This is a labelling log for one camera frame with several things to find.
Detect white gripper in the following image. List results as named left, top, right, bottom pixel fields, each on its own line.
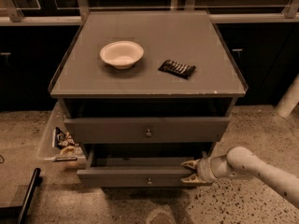
left=180, top=158, right=217, bottom=185

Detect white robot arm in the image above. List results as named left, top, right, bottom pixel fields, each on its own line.
left=181, top=147, right=299, bottom=208

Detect black snack packet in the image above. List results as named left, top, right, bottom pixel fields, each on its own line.
left=158, top=60, right=196, bottom=79

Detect white post at right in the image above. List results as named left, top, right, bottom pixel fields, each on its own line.
left=276, top=75, right=299, bottom=118

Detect grey drawer cabinet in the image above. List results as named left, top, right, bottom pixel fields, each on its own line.
left=48, top=10, right=249, bottom=189

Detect grey top drawer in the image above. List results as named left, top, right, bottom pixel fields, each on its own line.
left=64, top=117, right=229, bottom=144

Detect snack bags in bin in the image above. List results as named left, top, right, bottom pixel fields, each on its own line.
left=52, top=127, right=82, bottom=155

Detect black bar at floor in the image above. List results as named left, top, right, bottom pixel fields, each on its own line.
left=0, top=167, right=43, bottom=224

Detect white paper bowl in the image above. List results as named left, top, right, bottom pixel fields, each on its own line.
left=99, top=41, right=144, bottom=69

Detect clear plastic bin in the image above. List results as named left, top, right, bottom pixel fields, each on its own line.
left=37, top=103, right=87, bottom=169

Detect grey drawer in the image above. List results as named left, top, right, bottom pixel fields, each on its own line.
left=77, top=149, right=204, bottom=188
left=64, top=117, right=229, bottom=144

